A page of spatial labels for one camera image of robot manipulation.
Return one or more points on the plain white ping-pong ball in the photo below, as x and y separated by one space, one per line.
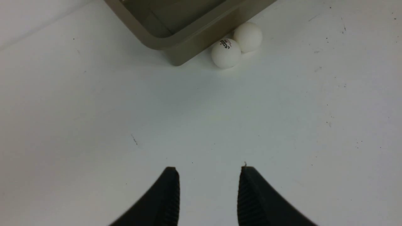
248 36

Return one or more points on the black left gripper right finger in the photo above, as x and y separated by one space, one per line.
259 204

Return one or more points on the white ping-pong ball with logo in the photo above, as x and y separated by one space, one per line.
226 53

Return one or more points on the tan plastic bin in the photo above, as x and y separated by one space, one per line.
181 29

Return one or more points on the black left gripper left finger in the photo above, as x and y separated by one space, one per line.
158 206

